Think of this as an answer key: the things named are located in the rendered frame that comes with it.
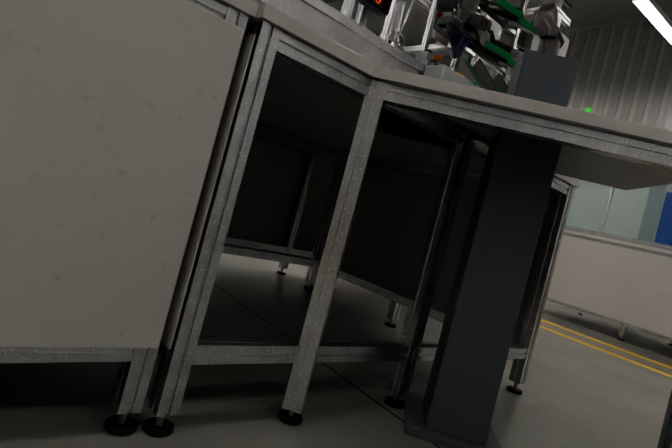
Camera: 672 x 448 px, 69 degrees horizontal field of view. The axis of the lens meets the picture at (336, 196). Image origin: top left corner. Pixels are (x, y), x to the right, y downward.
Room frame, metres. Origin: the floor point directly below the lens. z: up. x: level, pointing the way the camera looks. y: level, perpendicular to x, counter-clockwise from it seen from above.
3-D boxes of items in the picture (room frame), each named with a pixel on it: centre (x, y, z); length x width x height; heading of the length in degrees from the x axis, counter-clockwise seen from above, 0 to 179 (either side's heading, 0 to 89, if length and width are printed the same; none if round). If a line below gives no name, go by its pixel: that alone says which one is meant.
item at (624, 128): (1.43, -0.48, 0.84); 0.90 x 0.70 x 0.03; 82
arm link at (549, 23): (1.38, -0.47, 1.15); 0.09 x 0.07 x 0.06; 145
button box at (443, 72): (1.40, -0.25, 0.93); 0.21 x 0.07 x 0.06; 131
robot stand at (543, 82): (1.38, -0.47, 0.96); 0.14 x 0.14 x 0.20; 82
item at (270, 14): (1.96, 0.12, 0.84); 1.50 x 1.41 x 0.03; 131
